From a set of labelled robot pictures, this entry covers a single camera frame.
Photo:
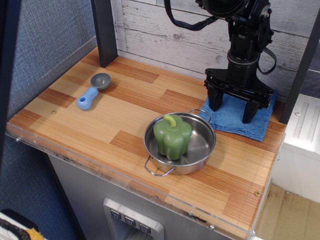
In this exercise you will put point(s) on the blue and grey spoon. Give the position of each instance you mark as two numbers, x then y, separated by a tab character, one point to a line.
99	82

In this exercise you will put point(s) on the stainless steel pot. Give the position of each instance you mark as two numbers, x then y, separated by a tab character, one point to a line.
201	145

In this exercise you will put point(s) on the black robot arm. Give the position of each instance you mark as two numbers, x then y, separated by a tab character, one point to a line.
249	34

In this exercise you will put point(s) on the yellow and black object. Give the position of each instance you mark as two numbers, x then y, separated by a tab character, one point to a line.
13	232

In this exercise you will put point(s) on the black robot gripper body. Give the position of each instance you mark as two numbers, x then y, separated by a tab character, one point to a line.
240	82

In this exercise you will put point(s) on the green toy bell pepper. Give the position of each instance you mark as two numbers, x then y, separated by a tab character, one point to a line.
172	135

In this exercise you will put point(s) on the dark vertical post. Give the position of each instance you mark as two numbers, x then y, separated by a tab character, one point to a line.
302	71
105	31

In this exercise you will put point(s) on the blue towel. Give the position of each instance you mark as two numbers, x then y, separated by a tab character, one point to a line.
228	118

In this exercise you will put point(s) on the silver dispenser button panel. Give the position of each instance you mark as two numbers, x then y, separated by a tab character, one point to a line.
128	224

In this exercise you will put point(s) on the dark left vertical post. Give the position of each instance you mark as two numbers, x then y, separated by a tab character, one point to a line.
105	31

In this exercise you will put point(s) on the clear acrylic table guard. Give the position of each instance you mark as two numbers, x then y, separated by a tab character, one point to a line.
107	140

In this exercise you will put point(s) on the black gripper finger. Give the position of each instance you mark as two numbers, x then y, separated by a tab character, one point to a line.
250	111
215	97

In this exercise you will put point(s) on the dark right vertical post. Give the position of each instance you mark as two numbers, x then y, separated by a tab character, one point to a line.
302	71

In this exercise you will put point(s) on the white ridged appliance top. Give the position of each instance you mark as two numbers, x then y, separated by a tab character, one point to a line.
303	128

